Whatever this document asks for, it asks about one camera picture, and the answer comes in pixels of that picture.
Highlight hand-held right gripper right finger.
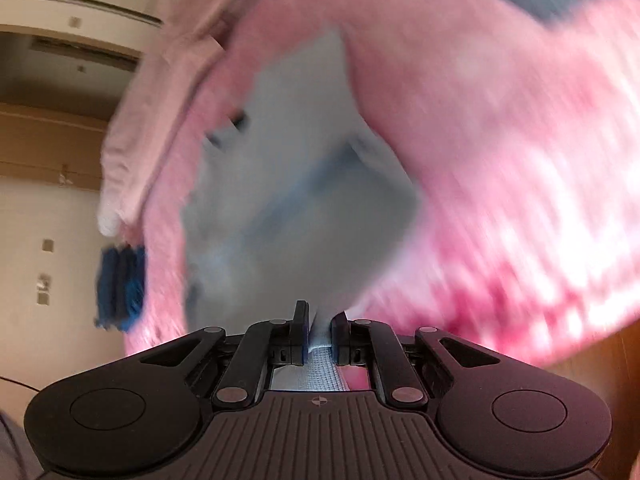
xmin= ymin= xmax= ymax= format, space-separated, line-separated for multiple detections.
xmin=330 ymin=311 xmax=501 ymax=406

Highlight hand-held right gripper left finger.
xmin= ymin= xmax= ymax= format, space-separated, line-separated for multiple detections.
xmin=141 ymin=300 xmax=311 ymax=408

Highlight light blue sweatshirt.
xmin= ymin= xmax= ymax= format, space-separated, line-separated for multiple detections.
xmin=180 ymin=25 xmax=422 ymax=393

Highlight folded dark blue garment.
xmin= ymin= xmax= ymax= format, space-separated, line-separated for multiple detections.
xmin=94 ymin=244 xmax=149 ymax=332

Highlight pink floral blanket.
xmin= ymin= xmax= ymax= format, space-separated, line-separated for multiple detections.
xmin=122 ymin=0 xmax=640 ymax=393

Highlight light pink quilt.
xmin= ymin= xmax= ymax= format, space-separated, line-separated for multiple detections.
xmin=97 ymin=0 xmax=281 ymax=238

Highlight wooden door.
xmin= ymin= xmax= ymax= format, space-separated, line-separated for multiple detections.
xmin=0 ymin=102 xmax=117 ymax=192

